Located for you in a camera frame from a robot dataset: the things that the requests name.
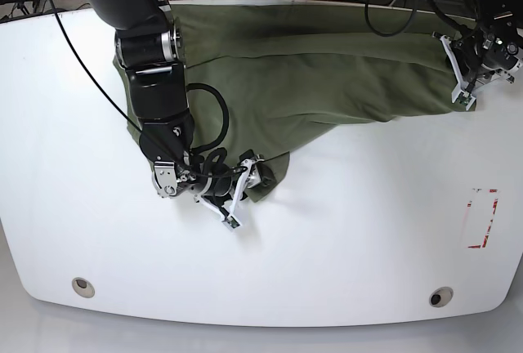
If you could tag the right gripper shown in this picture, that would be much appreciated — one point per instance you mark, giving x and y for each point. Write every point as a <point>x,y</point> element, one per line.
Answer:
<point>218,187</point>

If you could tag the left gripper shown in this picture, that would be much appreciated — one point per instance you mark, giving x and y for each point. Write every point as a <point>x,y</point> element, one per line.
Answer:
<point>484,58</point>

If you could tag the green T-shirt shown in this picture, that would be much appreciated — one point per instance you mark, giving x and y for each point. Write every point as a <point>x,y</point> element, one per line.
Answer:
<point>289,73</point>

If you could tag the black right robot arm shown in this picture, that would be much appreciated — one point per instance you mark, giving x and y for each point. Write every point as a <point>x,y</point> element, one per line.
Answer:
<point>149,50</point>

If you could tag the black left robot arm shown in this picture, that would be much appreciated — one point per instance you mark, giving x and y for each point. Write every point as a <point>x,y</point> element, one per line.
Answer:
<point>502,17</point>

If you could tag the red tape rectangle marking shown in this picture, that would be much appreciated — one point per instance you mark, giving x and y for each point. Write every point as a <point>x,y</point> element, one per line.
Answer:
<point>479,217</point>

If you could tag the left grey table grommet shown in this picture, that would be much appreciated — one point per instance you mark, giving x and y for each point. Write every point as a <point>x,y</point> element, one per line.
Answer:
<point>83,288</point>

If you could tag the grey table grommet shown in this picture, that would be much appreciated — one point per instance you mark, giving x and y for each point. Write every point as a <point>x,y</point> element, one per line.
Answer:
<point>441,297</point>
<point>83,288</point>

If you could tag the right grey table grommet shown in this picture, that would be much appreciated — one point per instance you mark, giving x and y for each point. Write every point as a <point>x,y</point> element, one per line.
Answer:
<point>441,297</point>

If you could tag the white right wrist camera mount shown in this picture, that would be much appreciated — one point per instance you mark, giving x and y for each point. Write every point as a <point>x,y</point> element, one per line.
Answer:
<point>231,214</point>

